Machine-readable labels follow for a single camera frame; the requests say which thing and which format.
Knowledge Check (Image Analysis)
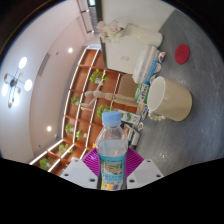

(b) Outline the wooden wall shelf unit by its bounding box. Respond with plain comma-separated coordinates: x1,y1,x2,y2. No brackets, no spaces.
29,44,141,177

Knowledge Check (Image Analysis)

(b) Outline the flat round red coaster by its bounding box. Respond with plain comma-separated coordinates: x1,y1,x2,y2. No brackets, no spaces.
174,43,191,65

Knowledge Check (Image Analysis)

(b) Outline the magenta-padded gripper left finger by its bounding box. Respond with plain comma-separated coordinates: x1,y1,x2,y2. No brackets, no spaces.
59,148,101,190

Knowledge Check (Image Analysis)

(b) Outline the clear blue-capped water bottle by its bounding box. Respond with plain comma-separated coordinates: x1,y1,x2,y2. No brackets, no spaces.
94,110,129,191

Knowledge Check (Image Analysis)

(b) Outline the white vase with flowers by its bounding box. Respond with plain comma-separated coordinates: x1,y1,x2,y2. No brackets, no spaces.
97,19,164,48

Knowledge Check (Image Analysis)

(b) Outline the tan chair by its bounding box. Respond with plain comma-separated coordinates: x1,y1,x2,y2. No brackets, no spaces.
114,73,139,109

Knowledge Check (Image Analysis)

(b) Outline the green white tissue box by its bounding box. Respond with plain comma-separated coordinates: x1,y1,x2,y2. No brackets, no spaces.
134,82,151,105

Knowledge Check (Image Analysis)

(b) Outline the stack of dark books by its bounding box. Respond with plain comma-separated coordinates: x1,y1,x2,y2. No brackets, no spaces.
123,123,144,148

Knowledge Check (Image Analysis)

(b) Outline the round-bulb ceiling chandelier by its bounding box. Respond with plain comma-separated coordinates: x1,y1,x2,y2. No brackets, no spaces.
1,56,34,109

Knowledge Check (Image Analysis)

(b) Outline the black ceiling track rail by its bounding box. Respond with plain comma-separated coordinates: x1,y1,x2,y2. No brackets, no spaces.
78,0,94,34

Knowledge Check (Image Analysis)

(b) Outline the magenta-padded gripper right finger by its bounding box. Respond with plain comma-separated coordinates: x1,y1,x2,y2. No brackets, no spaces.
125,147,165,190

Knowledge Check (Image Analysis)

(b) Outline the cream ceramic mug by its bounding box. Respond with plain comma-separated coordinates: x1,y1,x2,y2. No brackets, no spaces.
146,75,194,122

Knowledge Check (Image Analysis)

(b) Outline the ceiling air vent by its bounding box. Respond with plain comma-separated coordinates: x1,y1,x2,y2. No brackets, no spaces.
37,53,51,77

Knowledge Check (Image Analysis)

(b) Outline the grey window curtain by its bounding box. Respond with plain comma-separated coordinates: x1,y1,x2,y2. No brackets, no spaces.
89,4,103,33

